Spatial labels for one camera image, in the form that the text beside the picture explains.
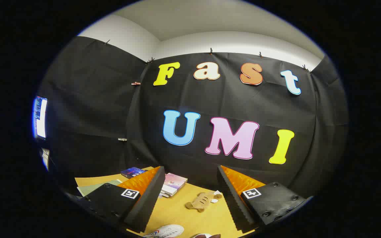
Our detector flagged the blue cover book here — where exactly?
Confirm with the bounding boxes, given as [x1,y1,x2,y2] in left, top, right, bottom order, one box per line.
[121,167,147,179]

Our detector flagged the pink cover book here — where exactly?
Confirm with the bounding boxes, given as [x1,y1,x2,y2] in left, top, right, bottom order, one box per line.
[164,173,188,191]

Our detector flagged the brown plush toy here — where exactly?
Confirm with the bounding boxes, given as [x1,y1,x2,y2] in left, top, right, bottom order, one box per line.
[185,191,223,213]

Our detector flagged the white flat object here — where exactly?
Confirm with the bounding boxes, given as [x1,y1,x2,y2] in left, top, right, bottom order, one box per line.
[41,148,51,171]

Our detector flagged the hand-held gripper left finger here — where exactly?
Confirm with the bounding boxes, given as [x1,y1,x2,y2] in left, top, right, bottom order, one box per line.
[77,166,166,233]

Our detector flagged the cream fabric storage box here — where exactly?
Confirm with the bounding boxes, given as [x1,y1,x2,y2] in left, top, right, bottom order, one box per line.
[77,179,123,197]

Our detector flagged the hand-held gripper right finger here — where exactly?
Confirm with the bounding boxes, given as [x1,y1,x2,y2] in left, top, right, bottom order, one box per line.
[217,165,314,232]

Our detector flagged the computer monitor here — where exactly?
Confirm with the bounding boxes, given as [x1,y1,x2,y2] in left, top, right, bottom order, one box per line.
[32,96,48,139]

